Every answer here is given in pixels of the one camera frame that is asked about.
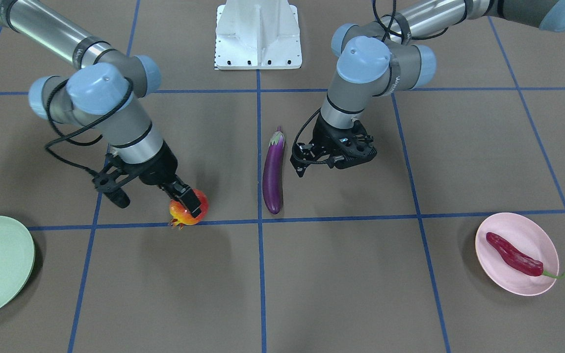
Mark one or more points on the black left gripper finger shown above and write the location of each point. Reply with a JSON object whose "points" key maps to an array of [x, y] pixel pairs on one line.
{"points": [[305, 151], [301, 163]]}

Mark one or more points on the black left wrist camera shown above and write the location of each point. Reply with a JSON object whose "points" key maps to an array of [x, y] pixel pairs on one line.
{"points": [[354, 150]]}

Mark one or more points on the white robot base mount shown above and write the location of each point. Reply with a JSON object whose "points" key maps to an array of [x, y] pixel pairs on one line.
{"points": [[257, 35]]}

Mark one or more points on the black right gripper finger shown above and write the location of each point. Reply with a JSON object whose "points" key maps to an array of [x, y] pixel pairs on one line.
{"points": [[182, 193]]}

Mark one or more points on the pink plate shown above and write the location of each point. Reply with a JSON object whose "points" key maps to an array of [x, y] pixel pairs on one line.
{"points": [[530, 239]]}

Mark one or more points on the red chili pepper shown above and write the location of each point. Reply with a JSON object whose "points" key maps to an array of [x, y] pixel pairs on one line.
{"points": [[518, 260]]}

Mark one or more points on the red orange pomegranate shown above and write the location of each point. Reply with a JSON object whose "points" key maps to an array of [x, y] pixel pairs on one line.
{"points": [[181, 217]]}

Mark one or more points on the purple eggplant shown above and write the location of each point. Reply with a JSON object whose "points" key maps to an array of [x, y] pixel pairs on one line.
{"points": [[272, 185]]}

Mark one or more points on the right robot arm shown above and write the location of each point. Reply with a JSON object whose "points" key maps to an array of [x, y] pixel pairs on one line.
{"points": [[102, 94]]}

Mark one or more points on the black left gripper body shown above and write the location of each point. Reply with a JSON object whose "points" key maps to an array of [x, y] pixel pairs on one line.
{"points": [[322, 136]]}

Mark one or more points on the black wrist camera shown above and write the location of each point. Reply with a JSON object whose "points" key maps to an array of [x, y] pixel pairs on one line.
{"points": [[354, 150], [106, 182]]}

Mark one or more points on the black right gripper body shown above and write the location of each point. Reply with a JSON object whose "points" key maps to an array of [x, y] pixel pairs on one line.
{"points": [[160, 167]]}

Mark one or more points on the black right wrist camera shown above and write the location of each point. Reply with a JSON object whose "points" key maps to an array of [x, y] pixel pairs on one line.
{"points": [[106, 182]]}

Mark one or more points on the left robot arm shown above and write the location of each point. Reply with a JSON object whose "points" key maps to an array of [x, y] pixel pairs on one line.
{"points": [[386, 56]]}

